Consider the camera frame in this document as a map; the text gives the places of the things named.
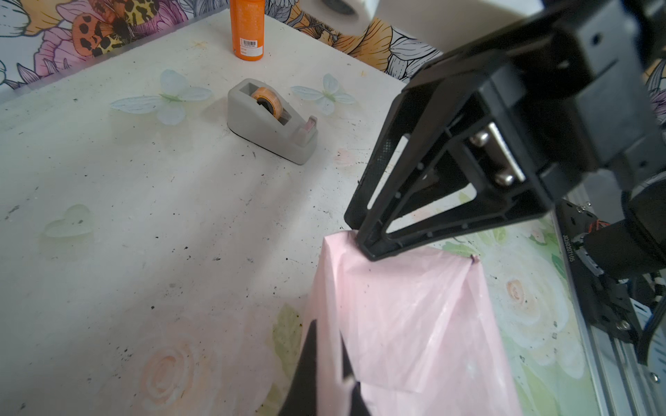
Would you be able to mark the grey tape dispenser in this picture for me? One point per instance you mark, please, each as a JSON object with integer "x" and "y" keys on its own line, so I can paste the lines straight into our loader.
{"x": 257, "y": 113}

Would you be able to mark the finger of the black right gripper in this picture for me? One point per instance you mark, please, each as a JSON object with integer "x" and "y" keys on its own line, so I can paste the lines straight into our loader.
{"x": 454, "y": 156}

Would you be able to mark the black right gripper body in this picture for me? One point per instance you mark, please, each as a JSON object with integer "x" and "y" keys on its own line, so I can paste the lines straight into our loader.
{"x": 579, "y": 104}

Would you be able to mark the purple and pink wrapping paper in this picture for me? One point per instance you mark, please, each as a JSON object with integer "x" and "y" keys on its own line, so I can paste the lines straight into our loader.
{"x": 419, "y": 329}

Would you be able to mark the orange plastic bottle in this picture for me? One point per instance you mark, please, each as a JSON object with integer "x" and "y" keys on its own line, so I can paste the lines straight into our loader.
{"x": 248, "y": 29}

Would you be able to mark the aluminium frame rail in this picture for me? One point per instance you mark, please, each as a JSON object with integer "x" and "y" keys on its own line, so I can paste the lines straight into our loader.
{"x": 624, "y": 385}

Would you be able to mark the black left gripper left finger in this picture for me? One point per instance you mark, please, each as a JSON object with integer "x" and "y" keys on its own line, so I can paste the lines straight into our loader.
{"x": 301, "y": 399}

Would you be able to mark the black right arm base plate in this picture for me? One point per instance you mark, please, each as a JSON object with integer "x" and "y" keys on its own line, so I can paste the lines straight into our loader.
{"x": 604, "y": 302}

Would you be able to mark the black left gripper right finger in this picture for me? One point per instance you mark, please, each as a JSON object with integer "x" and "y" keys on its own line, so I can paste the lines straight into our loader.
{"x": 357, "y": 404}

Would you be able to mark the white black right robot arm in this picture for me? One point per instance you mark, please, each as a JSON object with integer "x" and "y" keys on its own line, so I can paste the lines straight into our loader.
{"x": 629, "y": 234}

